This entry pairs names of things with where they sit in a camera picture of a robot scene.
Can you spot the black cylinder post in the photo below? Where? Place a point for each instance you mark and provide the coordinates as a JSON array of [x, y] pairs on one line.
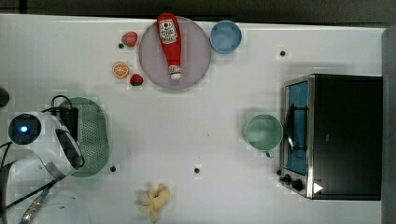
[[4, 97]]

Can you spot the small toy strawberry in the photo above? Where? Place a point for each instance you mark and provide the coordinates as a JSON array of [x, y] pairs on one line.
[[136, 80]]

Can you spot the large toy strawberry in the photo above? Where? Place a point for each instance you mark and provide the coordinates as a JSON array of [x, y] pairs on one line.
[[128, 40]]

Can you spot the blue bowl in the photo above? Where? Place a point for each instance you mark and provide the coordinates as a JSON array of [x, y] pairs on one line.
[[225, 37]]

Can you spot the yellow peeled banana toy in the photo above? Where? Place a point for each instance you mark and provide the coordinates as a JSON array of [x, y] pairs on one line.
[[158, 198]]

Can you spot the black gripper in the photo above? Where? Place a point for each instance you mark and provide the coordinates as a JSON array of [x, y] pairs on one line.
[[69, 118]]

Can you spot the purple round plate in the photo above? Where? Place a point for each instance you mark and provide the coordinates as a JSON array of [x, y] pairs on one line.
[[195, 56]]

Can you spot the green mug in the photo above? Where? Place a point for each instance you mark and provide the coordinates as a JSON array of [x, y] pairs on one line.
[[264, 133]]

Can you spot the toy orange slice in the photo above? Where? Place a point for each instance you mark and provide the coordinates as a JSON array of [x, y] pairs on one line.
[[120, 70]]

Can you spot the red ketchup bottle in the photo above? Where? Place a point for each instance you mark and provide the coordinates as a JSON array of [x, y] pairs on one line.
[[170, 39]]

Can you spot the green oval strainer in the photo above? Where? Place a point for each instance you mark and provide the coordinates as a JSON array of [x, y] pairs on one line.
[[91, 135]]

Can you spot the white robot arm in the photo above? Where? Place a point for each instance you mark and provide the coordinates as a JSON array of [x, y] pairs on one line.
[[28, 184]]

